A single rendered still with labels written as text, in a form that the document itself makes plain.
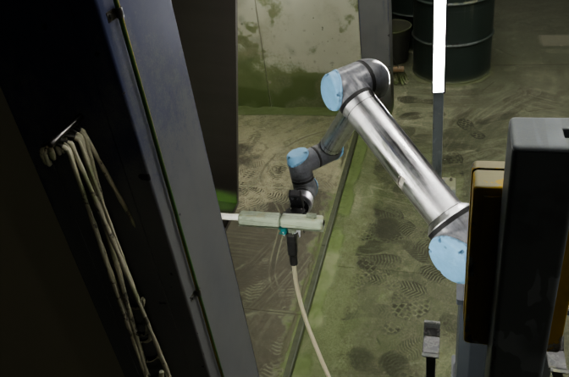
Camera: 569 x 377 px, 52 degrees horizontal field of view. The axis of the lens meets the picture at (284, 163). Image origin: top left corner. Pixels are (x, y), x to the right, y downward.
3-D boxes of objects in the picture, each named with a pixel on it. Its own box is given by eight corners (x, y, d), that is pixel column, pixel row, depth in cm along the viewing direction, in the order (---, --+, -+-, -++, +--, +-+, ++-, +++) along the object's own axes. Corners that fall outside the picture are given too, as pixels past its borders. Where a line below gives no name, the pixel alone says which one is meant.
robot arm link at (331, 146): (389, 41, 185) (327, 140, 245) (358, 53, 180) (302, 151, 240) (409, 69, 182) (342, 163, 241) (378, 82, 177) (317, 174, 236)
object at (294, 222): (327, 262, 216) (324, 210, 205) (325, 270, 212) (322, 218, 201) (203, 252, 227) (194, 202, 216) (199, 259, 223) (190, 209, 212)
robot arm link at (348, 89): (525, 247, 154) (361, 47, 180) (479, 278, 147) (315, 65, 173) (497, 268, 167) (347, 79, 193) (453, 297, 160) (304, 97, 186)
